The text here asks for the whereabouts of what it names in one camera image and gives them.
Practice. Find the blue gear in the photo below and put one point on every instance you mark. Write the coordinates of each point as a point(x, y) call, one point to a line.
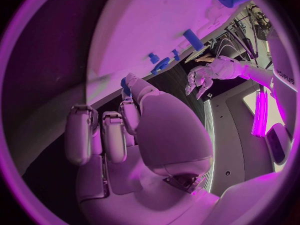
point(161, 64)

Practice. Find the glowing light bar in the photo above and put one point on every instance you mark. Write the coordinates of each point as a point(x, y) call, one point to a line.
point(259, 114)

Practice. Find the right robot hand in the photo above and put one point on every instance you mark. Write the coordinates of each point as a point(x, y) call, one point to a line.
point(168, 135)

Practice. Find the white task board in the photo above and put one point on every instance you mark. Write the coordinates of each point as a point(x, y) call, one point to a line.
point(150, 22)

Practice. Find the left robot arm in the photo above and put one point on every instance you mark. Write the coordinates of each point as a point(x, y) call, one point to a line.
point(253, 73)

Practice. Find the black equipment stand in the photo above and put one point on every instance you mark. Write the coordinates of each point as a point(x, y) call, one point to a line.
point(248, 30)

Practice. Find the small blue peg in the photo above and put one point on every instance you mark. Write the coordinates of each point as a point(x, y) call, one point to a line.
point(175, 55)

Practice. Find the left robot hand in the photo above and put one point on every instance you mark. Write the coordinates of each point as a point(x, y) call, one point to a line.
point(199, 76)

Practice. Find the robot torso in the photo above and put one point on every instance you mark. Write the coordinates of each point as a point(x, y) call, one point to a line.
point(234, 135)

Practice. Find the blue plug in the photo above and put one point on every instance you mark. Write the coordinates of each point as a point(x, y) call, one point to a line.
point(153, 58)

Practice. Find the long blue cylinder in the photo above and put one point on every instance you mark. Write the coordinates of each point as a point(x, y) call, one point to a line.
point(193, 39)

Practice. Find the person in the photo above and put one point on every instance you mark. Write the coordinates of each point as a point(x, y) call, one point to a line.
point(206, 58)

